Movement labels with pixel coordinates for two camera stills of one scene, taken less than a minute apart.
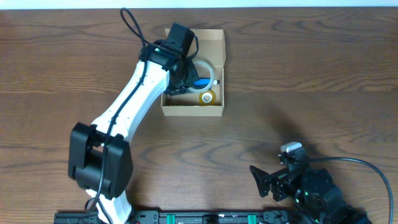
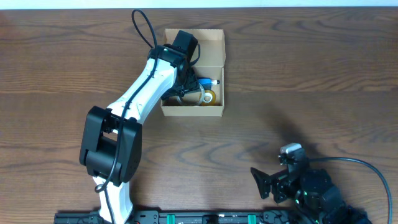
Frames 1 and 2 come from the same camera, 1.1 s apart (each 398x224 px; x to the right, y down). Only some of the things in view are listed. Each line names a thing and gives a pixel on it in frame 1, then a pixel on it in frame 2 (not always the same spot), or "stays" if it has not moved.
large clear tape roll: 212,77 to 194,98
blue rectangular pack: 202,83 stays
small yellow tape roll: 207,98 stays
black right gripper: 280,179 stays
